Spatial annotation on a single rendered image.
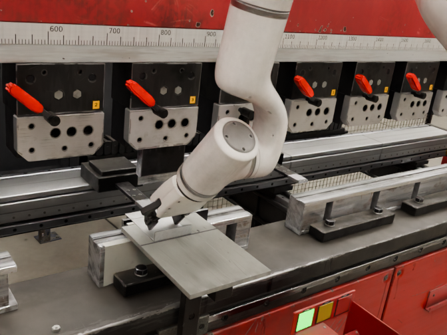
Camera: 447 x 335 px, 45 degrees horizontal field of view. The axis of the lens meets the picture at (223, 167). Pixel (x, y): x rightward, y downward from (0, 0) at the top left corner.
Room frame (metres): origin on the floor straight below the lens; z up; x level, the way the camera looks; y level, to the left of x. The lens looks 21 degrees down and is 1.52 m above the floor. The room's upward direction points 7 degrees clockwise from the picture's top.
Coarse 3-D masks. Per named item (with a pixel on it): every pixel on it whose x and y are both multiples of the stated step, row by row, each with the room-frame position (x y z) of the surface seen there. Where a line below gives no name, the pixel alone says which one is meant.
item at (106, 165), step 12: (84, 168) 1.21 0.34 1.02; (96, 168) 1.18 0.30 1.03; (108, 168) 1.19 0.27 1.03; (120, 168) 1.20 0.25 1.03; (132, 168) 1.21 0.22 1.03; (96, 180) 1.15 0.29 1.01; (108, 180) 1.16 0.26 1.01; (120, 180) 1.18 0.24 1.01; (132, 180) 1.20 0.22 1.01; (132, 192) 1.13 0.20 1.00; (144, 204) 1.08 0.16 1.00
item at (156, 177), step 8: (144, 152) 1.00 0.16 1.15; (152, 152) 1.01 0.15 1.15; (160, 152) 1.02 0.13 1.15; (168, 152) 1.04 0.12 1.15; (176, 152) 1.05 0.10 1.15; (184, 152) 1.06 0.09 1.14; (144, 160) 1.00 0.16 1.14; (152, 160) 1.01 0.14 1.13; (160, 160) 1.03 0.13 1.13; (168, 160) 1.04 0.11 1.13; (176, 160) 1.05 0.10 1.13; (136, 168) 1.01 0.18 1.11; (144, 168) 1.00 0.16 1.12; (152, 168) 1.02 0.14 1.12; (160, 168) 1.03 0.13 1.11; (168, 168) 1.04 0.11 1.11; (176, 168) 1.05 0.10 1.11; (144, 176) 1.01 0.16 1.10; (152, 176) 1.03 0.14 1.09; (160, 176) 1.04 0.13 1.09; (168, 176) 1.05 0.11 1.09
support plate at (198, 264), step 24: (192, 216) 1.06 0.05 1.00; (144, 240) 0.93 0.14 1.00; (168, 240) 0.94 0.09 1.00; (192, 240) 0.95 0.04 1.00; (216, 240) 0.96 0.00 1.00; (168, 264) 0.85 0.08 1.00; (192, 264) 0.86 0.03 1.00; (216, 264) 0.87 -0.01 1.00; (240, 264) 0.88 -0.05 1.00; (192, 288) 0.78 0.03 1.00; (216, 288) 0.80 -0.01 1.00
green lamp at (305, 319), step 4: (304, 312) 0.99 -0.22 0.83; (308, 312) 1.00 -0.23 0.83; (312, 312) 1.01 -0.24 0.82; (300, 316) 0.99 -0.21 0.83; (304, 316) 1.00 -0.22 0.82; (308, 316) 1.00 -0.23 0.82; (312, 316) 1.01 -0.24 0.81; (300, 320) 0.99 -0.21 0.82; (304, 320) 1.00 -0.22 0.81; (308, 320) 1.01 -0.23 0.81; (300, 324) 0.99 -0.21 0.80; (304, 324) 1.00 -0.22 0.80; (308, 324) 1.01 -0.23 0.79; (300, 328) 0.99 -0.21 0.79
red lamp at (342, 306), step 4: (348, 296) 1.08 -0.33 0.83; (340, 300) 1.07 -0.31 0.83; (344, 300) 1.08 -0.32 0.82; (348, 300) 1.08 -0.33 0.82; (340, 304) 1.07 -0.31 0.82; (344, 304) 1.08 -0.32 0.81; (348, 304) 1.09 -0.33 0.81; (340, 308) 1.07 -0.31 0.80; (344, 308) 1.08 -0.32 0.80; (348, 308) 1.09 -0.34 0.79; (336, 312) 1.06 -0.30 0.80; (340, 312) 1.07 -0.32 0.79
